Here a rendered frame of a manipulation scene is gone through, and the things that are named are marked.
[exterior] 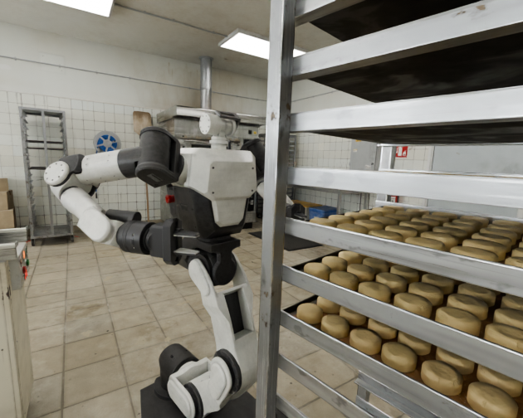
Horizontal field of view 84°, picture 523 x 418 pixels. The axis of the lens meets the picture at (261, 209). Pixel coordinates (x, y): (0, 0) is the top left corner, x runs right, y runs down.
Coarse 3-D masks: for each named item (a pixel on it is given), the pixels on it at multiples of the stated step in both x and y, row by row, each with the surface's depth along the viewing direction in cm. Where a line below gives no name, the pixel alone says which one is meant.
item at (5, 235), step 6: (18, 228) 138; (24, 228) 138; (0, 234) 133; (6, 234) 134; (12, 234) 136; (18, 234) 137; (24, 234) 138; (0, 240) 134; (6, 240) 135; (12, 240) 136; (18, 240) 137; (24, 240) 138
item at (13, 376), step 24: (0, 264) 111; (0, 288) 112; (0, 312) 114; (24, 312) 139; (0, 336) 115; (24, 336) 136; (0, 360) 116; (24, 360) 133; (0, 384) 117; (24, 384) 130; (0, 408) 118; (24, 408) 127
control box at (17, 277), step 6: (18, 246) 130; (24, 246) 132; (18, 252) 123; (18, 258) 119; (24, 258) 129; (12, 264) 117; (18, 264) 119; (24, 264) 129; (12, 270) 118; (18, 270) 119; (12, 276) 118; (18, 276) 119; (24, 276) 127; (12, 282) 118; (18, 282) 119; (12, 288) 118; (18, 288) 119
